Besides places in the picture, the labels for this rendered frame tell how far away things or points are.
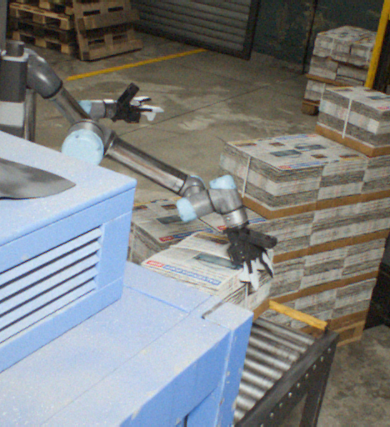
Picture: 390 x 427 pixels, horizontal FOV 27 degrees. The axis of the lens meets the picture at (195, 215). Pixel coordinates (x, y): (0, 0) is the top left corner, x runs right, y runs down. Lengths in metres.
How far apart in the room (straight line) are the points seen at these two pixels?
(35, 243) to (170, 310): 0.31
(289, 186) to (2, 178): 2.52
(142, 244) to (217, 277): 0.86
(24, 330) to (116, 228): 0.21
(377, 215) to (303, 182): 0.64
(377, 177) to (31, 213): 3.05
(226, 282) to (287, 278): 1.35
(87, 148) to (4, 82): 0.51
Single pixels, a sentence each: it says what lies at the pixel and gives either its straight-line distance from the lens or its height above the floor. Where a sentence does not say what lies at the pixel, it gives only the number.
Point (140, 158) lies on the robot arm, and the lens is 2.56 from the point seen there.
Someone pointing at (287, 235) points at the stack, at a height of 0.73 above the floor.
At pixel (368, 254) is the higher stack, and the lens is 4.19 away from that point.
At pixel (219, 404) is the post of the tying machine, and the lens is 1.32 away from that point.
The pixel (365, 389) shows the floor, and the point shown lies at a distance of 4.09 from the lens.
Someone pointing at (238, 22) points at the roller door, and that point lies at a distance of 10.76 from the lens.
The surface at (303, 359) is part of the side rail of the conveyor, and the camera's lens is 2.65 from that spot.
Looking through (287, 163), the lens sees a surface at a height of 1.07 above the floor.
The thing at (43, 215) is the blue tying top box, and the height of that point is 1.75.
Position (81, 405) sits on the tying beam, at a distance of 1.04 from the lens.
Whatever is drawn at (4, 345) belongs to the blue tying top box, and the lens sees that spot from 1.07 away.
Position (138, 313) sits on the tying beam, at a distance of 1.25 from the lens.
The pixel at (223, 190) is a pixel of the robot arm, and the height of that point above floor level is 1.29.
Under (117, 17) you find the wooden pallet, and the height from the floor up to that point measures 0.43.
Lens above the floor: 2.18
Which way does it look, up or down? 23 degrees down
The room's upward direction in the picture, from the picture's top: 9 degrees clockwise
